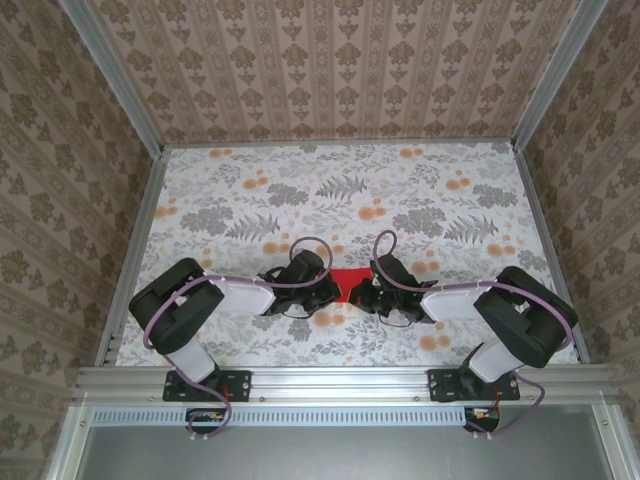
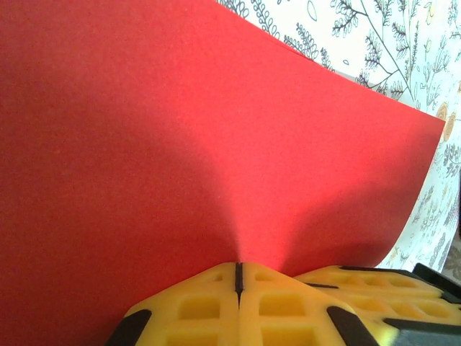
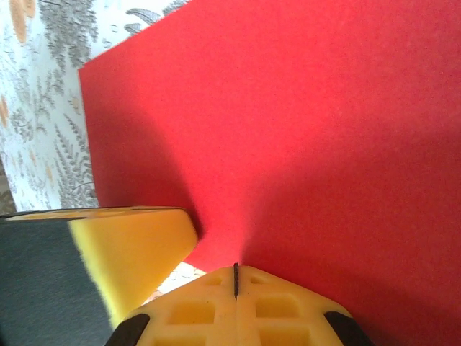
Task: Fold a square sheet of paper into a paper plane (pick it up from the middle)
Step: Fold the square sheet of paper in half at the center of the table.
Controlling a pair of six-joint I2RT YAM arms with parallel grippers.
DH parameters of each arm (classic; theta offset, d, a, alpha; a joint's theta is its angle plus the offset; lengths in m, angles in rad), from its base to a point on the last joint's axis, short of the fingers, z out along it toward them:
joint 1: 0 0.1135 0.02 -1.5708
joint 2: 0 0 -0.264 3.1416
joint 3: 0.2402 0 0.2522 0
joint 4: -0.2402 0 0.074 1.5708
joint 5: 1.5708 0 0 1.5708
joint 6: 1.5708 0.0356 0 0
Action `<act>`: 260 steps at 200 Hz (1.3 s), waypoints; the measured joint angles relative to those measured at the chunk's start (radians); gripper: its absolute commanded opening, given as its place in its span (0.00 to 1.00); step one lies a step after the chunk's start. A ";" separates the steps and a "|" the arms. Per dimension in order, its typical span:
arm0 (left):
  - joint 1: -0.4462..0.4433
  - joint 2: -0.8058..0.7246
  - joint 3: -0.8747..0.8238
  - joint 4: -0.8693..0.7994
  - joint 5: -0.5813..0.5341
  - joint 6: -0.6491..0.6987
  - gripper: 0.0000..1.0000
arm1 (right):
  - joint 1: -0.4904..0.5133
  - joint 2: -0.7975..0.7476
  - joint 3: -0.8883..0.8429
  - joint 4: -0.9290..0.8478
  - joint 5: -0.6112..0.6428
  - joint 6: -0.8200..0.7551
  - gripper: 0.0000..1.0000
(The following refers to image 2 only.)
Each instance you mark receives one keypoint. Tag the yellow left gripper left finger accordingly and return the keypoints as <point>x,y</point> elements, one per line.
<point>162,331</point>

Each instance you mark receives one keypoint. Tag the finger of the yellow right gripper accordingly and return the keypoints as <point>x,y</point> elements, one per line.
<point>414,313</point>
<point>381,281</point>

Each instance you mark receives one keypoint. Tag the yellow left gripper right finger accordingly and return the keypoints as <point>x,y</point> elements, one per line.
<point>317,331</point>

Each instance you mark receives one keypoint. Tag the red square paper sheet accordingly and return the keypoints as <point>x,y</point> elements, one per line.
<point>180,144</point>

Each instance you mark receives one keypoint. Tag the floral tablecloth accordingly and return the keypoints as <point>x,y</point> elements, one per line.
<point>396,36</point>

